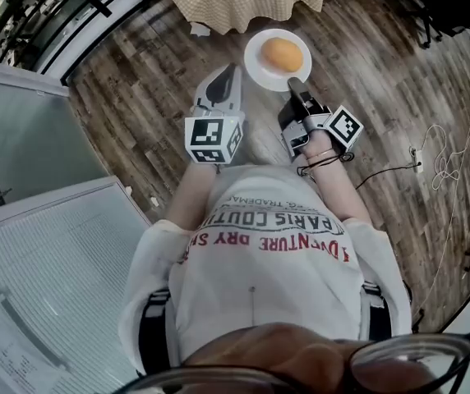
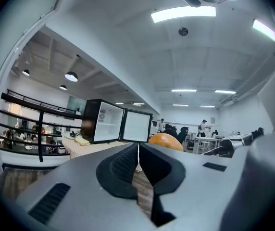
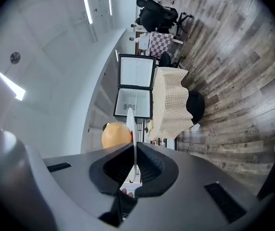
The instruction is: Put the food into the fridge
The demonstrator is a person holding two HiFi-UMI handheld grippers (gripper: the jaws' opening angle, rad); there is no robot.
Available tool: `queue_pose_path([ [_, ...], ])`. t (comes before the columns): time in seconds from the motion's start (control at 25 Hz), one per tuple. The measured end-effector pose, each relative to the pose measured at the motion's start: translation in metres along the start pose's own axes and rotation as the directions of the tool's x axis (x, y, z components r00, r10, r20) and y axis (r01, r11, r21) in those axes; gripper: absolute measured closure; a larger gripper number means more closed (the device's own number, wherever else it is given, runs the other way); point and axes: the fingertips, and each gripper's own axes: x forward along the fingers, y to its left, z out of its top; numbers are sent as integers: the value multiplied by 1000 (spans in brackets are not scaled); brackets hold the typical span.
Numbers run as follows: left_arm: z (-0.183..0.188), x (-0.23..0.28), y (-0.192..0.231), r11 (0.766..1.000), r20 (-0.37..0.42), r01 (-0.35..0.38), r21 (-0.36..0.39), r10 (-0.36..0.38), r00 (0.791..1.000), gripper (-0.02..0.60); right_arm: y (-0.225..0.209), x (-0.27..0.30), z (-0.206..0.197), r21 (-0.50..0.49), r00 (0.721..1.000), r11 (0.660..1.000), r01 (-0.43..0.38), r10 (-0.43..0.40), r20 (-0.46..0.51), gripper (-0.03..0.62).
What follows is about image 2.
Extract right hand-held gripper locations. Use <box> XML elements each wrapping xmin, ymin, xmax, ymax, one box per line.
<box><xmin>203</xmin><ymin>127</ymin><xmax>265</xmax><ymax>158</ymax></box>

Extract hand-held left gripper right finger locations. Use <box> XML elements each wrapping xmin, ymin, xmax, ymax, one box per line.
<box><xmin>138</xmin><ymin>142</ymin><xmax>246</xmax><ymax>231</ymax></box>

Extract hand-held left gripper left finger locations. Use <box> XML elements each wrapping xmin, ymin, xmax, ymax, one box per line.
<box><xmin>15</xmin><ymin>142</ymin><xmax>158</xmax><ymax>231</ymax></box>

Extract orange fruit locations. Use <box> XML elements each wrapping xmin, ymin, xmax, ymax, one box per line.
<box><xmin>149</xmin><ymin>133</ymin><xmax>184</xmax><ymax>152</ymax></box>

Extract white table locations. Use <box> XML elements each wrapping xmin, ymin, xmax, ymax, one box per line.
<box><xmin>192</xmin><ymin>135</ymin><xmax>222</xmax><ymax>154</ymax></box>

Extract black office chair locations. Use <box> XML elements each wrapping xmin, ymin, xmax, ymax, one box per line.
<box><xmin>163</xmin><ymin>123</ymin><xmax>189</xmax><ymax>144</ymax></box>

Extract yellow cloth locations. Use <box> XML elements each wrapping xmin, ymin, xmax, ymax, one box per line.
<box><xmin>74</xmin><ymin>137</ymin><xmax>91</xmax><ymax>146</ymax></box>

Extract white ceiling pipes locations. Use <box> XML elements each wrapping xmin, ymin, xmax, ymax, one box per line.
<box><xmin>220</xmin><ymin>53</ymin><xmax>275</xmax><ymax>106</ymax></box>

